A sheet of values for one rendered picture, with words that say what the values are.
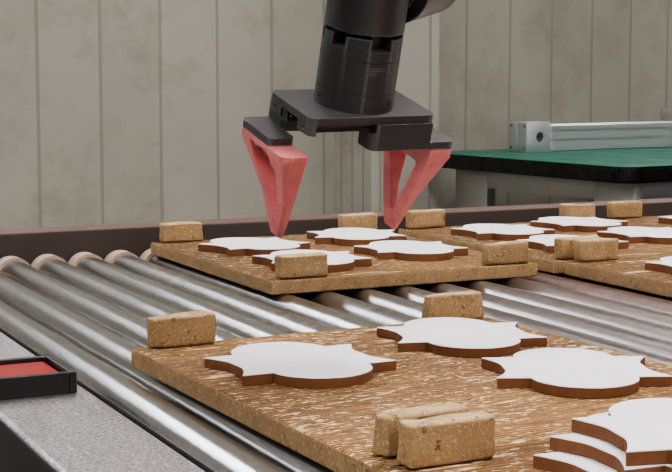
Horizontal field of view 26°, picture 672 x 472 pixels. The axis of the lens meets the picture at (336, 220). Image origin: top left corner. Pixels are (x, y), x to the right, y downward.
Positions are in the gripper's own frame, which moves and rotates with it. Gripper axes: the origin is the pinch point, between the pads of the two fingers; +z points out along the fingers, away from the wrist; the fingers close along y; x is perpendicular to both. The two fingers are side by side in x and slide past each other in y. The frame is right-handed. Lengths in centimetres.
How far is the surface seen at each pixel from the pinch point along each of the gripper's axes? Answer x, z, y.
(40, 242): -89, 40, -8
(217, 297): -46, 29, -14
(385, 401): 11.5, 8.9, 0.9
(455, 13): -369, 83, -264
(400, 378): 5.8, 10.7, -4.0
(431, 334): -4.4, 13.2, -13.6
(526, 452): 26.7, 4.2, 0.6
